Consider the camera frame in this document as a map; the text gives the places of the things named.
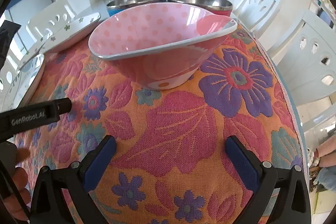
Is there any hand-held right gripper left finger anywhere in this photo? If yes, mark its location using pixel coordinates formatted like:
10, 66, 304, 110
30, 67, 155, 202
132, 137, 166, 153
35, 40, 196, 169
29, 135, 117, 224

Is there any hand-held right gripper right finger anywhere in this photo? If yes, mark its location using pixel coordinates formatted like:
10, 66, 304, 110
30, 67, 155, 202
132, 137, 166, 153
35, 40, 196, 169
226, 135, 311, 224

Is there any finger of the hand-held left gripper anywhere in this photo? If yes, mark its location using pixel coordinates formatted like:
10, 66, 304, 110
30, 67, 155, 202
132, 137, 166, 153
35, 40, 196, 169
46, 97, 72, 124

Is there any pink dotted bowl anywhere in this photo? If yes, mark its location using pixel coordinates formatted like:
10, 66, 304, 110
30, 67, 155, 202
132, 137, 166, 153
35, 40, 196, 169
88, 2, 238, 90

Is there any steel bowl red base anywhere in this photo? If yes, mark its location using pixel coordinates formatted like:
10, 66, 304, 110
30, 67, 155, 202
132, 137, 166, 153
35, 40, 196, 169
167, 0, 234, 18

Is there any person's left hand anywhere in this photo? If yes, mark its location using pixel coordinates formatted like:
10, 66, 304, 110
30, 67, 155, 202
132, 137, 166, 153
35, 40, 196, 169
0, 147, 32, 222

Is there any square blue floral plate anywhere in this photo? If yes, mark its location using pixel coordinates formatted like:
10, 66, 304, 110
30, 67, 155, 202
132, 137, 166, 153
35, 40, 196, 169
0, 52, 46, 112

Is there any square clover print plate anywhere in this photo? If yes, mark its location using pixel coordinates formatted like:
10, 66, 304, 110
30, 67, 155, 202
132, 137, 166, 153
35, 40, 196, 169
42, 12, 101, 54

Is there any floral woven table mat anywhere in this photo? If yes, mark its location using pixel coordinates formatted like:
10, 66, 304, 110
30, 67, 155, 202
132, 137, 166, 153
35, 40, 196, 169
10, 17, 305, 224

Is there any blue cloth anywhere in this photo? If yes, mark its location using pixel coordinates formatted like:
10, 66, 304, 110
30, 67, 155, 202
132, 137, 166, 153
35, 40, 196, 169
315, 168, 336, 190

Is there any white plastic chair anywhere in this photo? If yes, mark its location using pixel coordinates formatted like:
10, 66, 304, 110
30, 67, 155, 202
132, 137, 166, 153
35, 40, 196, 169
26, 0, 76, 42
232, 0, 284, 39
265, 10, 336, 130

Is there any white cluttered shelf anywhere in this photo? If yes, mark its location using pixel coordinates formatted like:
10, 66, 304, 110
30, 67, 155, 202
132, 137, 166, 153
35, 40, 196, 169
310, 0, 336, 28

